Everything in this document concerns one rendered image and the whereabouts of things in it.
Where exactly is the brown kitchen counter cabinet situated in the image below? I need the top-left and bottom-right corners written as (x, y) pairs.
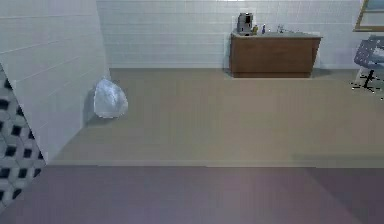
top-left (229, 31), bottom-right (323, 79)

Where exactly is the grey coffee machine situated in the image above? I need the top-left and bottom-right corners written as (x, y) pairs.
top-left (236, 12), bottom-right (254, 37)

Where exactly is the white garbage bag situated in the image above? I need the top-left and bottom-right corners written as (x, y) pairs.
top-left (93, 77), bottom-right (129, 120)

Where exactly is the wood framed window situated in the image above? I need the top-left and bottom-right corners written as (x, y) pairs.
top-left (353, 0), bottom-right (384, 33)

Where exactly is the silver sink faucet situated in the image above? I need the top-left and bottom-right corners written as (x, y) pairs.
top-left (276, 23), bottom-right (295, 34)

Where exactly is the blue-grey office chair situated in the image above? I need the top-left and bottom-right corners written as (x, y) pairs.
top-left (350, 35), bottom-right (384, 101)

